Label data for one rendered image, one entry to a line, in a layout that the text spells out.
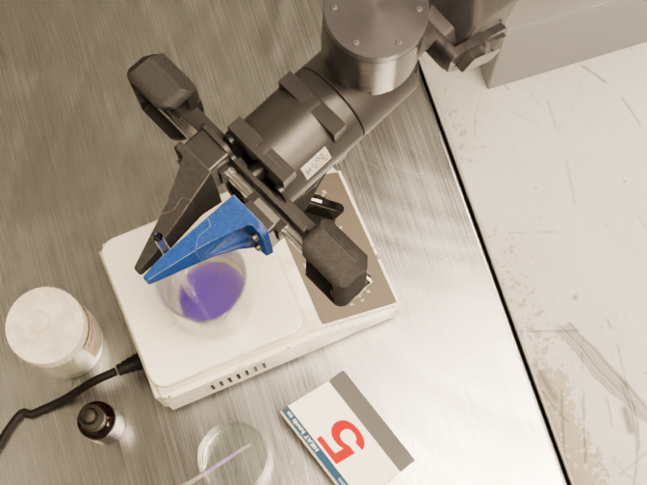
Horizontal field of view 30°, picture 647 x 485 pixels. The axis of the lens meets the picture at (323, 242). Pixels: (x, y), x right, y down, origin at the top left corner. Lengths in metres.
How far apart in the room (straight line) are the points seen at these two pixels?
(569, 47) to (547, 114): 0.06
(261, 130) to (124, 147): 0.33
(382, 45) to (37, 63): 0.48
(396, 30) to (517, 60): 0.35
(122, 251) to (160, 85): 0.21
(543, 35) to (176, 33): 0.31
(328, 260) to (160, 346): 0.24
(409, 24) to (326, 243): 0.13
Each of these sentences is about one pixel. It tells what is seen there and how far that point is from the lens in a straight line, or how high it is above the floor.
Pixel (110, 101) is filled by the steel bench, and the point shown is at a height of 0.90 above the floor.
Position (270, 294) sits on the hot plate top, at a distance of 0.89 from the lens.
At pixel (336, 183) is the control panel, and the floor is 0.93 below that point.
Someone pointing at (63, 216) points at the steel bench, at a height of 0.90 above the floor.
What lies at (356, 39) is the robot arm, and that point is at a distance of 0.65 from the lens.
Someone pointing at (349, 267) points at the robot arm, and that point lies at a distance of 0.68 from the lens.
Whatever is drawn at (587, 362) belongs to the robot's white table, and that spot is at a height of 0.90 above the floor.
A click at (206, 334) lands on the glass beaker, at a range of 0.86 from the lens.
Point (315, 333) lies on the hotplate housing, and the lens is 0.90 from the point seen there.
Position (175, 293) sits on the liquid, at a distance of 0.86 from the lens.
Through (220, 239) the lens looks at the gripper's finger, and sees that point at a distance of 0.71.
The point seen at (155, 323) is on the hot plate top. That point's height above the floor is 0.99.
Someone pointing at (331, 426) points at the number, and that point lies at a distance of 0.93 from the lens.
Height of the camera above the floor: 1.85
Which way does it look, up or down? 75 degrees down
